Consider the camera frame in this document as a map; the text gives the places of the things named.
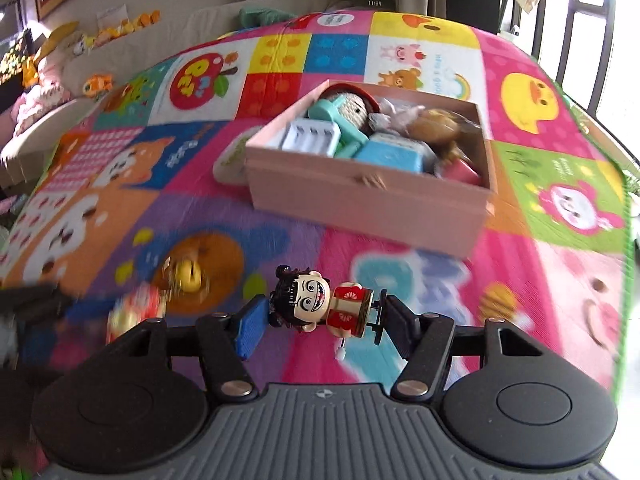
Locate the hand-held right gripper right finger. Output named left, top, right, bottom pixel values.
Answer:
left=385, top=294, right=539, bottom=404

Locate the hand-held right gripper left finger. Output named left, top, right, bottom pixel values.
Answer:
left=107, top=294, right=272, bottom=404

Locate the wind-up figure toy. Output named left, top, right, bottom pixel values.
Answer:
left=267, top=264, right=390, bottom=361

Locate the pink cardboard box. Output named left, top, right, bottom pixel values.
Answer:
left=243, top=78, right=499, bottom=259

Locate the bread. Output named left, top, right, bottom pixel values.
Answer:
left=369, top=99, right=477, bottom=162

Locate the teal plastic toy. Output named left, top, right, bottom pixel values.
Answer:
left=306, top=99, right=369, bottom=159

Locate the yellow round toy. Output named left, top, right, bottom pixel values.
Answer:
left=167, top=254, right=207, bottom=294

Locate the colourful cartoon play mat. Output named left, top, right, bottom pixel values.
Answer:
left=0, top=7, right=634, bottom=480

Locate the green white packet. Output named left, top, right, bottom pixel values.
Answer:
left=212, top=127, right=264, bottom=187

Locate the blue tissue pack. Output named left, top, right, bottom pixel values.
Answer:
left=354, top=134, right=427, bottom=174

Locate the pink plush toy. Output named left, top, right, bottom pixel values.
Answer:
left=10, top=82, right=71, bottom=133

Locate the white blue ribbed case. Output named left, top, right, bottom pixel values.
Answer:
left=279, top=117, right=342, bottom=154

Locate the orange fish plush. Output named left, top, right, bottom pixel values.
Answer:
left=82, top=74, right=115, bottom=97

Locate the dark screen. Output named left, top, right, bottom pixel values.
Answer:
left=0, top=27, right=36, bottom=87

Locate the yellow plush toy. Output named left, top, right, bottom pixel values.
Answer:
left=22, top=21, right=81, bottom=86

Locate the row of small yellow toys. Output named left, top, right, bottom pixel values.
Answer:
left=80, top=9, right=163, bottom=47

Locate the teal cloth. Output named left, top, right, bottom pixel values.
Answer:
left=238, top=5, right=297, bottom=29

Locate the black window frame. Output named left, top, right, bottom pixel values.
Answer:
left=529, top=0, right=640, bottom=128

